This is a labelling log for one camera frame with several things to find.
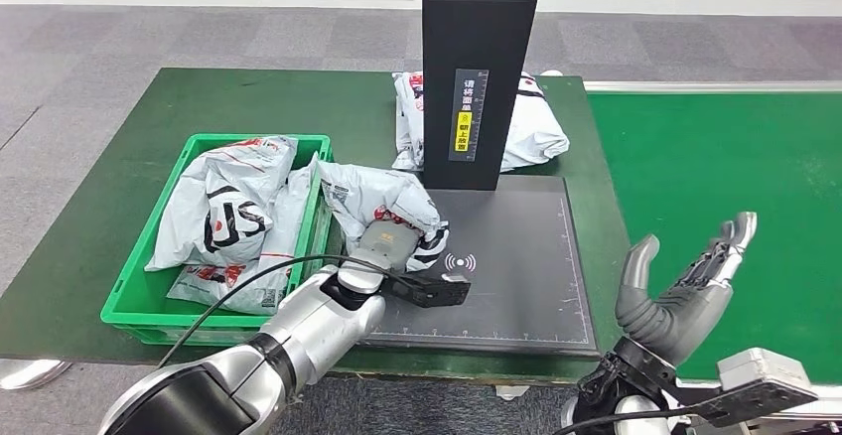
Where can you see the small white round object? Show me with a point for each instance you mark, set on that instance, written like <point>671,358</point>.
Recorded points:
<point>551,73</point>

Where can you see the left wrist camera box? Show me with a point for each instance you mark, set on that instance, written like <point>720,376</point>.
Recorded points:
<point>431,290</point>

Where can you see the green conveyor belt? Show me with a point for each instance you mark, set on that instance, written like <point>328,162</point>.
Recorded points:
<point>723,169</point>

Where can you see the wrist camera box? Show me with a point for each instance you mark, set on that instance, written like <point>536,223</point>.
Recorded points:
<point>763,382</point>
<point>431,290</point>

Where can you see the white poly mailer parcel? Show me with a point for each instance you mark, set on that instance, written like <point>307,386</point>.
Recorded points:
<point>375,195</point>
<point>536,132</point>
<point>230,202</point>
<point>276,254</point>

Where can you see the black inbound scanner machine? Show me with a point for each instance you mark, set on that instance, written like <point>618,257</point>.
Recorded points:
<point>513,274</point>

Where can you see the shiny metal floor base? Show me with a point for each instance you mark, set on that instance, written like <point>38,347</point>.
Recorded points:
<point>29,374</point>

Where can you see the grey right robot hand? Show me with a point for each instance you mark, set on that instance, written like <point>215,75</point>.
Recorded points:
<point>677,307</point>

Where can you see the small white table tab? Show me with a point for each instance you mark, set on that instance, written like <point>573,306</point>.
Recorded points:
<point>512,392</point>

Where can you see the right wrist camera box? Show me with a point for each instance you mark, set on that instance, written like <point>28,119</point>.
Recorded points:
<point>763,382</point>

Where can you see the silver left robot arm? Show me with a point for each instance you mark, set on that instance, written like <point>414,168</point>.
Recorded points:
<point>263,360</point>

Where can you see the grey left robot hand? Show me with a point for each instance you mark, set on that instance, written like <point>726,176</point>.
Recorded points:
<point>388,244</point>

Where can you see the green plastic crate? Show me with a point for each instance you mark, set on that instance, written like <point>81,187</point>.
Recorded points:
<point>131,300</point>

